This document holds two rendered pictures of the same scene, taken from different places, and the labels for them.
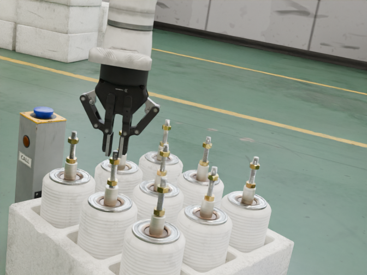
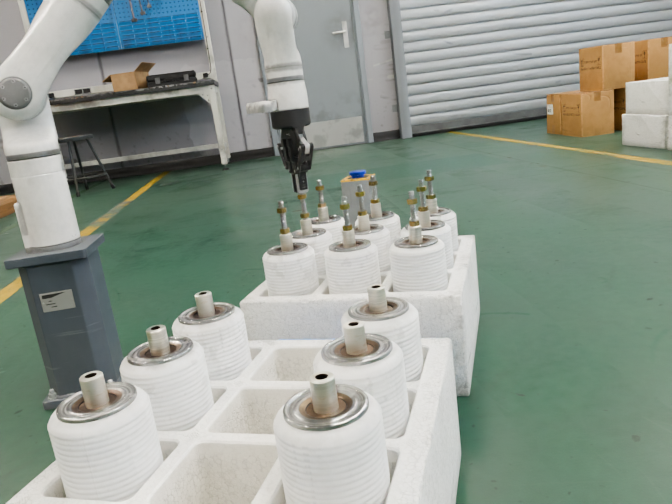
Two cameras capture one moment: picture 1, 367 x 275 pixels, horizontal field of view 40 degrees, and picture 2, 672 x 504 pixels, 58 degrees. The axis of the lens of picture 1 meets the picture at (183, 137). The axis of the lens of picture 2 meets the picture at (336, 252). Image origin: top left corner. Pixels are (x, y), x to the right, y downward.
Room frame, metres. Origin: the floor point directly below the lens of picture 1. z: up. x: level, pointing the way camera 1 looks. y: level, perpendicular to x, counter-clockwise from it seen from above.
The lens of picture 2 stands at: (0.35, -1.00, 0.51)
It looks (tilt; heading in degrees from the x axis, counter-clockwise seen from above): 14 degrees down; 66
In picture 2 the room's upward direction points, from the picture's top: 8 degrees counter-clockwise
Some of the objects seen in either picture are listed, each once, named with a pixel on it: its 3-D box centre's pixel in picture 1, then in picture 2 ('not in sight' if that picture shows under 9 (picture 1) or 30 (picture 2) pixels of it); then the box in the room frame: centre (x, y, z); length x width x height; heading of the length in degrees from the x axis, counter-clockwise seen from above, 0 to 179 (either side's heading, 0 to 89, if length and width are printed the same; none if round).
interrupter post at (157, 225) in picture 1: (157, 224); (286, 242); (0.71, 0.02, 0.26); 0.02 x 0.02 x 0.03
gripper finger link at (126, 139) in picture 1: (130, 139); (303, 177); (0.79, 0.08, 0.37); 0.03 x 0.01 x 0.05; 90
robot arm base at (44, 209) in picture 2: not in sight; (45, 202); (0.34, 0.27, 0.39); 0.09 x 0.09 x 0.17; 71
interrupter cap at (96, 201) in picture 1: (110, 202); (307, 233); (0.79, 0.11, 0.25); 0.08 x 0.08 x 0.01
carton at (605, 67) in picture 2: not in sight; (606, 67); (4.05, 2.20, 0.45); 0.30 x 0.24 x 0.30; 73
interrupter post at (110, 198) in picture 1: (111, 195); (306, 227); (0.79, 0.11, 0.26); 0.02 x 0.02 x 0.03
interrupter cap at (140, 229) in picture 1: (155, 231); (287, 249); (0.71, 0.02, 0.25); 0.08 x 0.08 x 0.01
